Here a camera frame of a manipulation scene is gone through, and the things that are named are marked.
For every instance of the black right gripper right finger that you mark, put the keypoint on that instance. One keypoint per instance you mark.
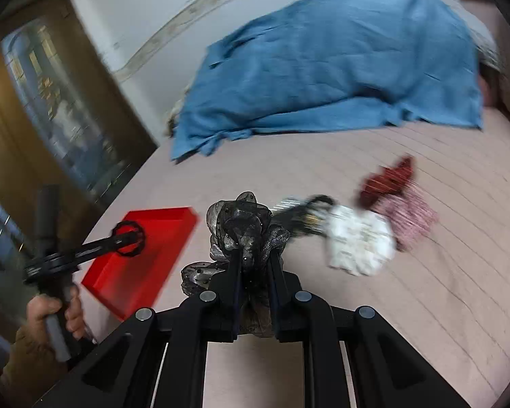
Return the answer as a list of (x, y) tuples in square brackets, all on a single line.
[(282, 286)]

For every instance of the red shallow tray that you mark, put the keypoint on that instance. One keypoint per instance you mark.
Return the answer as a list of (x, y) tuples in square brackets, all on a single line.
[(122, 284)]

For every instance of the pink quilted bedspread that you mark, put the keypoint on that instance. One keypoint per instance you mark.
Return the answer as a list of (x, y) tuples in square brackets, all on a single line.
[(448, 294)]

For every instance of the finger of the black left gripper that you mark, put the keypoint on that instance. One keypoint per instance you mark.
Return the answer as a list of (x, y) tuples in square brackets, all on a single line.
[(124, 244)]

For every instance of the blue shirt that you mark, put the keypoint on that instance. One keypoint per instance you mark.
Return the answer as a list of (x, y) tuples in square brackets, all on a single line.
[(319, 66)]

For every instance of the brown headboard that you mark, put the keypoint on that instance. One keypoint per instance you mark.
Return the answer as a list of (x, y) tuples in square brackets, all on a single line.
[(499, 81)]

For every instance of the wooden glass-panel door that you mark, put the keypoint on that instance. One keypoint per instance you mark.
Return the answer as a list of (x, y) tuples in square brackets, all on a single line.
[(63, 122)]

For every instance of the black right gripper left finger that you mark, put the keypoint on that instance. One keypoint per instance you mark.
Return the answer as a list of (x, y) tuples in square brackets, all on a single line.
[(224, 310)]

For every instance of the white patterned scrunchie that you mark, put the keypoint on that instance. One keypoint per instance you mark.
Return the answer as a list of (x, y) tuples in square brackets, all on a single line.
[(359, 242)]

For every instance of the black claw hair clip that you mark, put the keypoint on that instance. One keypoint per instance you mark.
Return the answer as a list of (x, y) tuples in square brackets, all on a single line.
[(304, 217)]

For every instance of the dark red scrunchie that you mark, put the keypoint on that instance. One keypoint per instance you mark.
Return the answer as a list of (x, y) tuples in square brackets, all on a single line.
[(389, 180)]

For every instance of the black sheer polka-dot scrunchie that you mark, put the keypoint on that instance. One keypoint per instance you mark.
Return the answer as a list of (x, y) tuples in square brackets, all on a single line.
[(242, 230)]

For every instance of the pink plaid scrunchie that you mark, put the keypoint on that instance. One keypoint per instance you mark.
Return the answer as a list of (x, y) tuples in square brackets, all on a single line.
[(410, 216)]

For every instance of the floral patterned cloth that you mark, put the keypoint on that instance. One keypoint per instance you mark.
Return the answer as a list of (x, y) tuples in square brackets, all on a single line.
[(485, 44)]

